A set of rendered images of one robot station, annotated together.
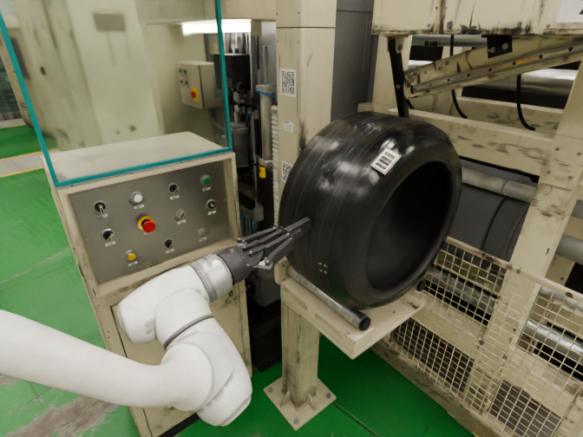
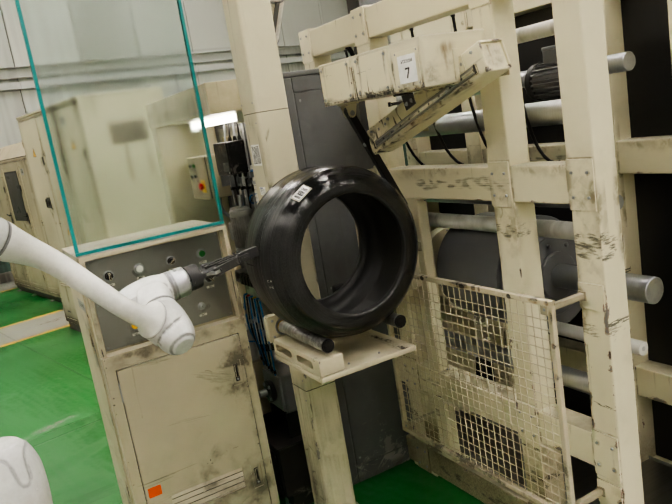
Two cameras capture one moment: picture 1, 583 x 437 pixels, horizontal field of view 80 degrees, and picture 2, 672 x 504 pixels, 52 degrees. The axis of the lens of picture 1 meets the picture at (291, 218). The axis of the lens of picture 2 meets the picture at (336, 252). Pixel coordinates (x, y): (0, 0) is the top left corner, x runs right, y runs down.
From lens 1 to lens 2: 1.46 m
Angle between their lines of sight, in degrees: 20
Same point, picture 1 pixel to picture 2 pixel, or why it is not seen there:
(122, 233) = not seen: hidden behind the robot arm
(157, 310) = (138, 291)
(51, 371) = (83, 281)
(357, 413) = not seen: outside the picture
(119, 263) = (124, 331)
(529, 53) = (424, 102)
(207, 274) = (172, 275)
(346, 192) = (275, 219)
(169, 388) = (138, 309)
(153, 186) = (153, 259)
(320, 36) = (274, 116)
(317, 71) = (276, 142)
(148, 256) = not seen: hidden behind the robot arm
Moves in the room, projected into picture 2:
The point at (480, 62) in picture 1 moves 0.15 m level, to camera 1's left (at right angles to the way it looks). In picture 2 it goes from (404, 114) to (360, 121)
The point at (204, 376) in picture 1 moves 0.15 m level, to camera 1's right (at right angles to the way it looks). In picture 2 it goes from (160, 312) to (214, 306)
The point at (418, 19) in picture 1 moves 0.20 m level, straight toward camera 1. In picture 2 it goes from (345, 91) to (318, 94)
